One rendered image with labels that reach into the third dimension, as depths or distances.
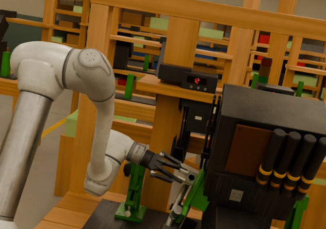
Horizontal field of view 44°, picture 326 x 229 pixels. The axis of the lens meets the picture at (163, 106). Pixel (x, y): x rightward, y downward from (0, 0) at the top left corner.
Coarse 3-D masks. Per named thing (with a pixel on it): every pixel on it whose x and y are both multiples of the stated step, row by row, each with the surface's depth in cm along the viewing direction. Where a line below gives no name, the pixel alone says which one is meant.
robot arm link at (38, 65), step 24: (24, 48) 125; (48, 48) 124; (72, 48) 126; (24, 72) 122; (48, 72) 121; (24, 96) 122; (48, 96) 123; (24, 120) 120; (24, 144) 119; (0, 168) 116; (24, 168) 119; (0, 192) 115; (0, 216) 114
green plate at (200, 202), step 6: (204, 162) 172; (198, 174) 171; (204, 174) 162; (198, 180) 163; (204, 180) 163; (192, 186) 173; (198, 186) 164; (192, 192) 164; (198, 192) 165; (186, 198) 174; (192, 198) 165; (198, 198) 165; (204, 198) 165; (186, 204) 165; (192, 204) 166; (198, 204) 166; (204, 204) 165; (204, 210) 166
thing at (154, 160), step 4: (148, 152) 173; (152, 152) 174; (144, 156) 172; (148, 156) 172; (152, 156) 174; (156, 156) 175; (160, 156) 176; (144, 160) 172; (148, 160) 172; (152, 160) 174; (156, 160) 174; (140, 164) 174; (144, 164) 172; (148, 164) 173; (152, 164) 173; (160, 164) 174; (148, 168) 173; (152, 168) 172; (156, 168) 173
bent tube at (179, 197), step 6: (192, 174) 173; (186, 180) 171; (192, 180) 171; (186, 186) 178; (180, 192) 180; (180, 198) 180; (174, 204) 179; (180, 204) 180; (168, 216) 176; (168, 222) 173
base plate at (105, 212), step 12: (108, 204) 201; (96, 216) 188; (108, 216) 189; (144, 216) 195; (156, 216) 197; (84, 228) 176; (96, 228) 178; (108, 228) 179; (120, 228) 181; (132, 228) 183; (144, 228) 184; (156, 228) 186
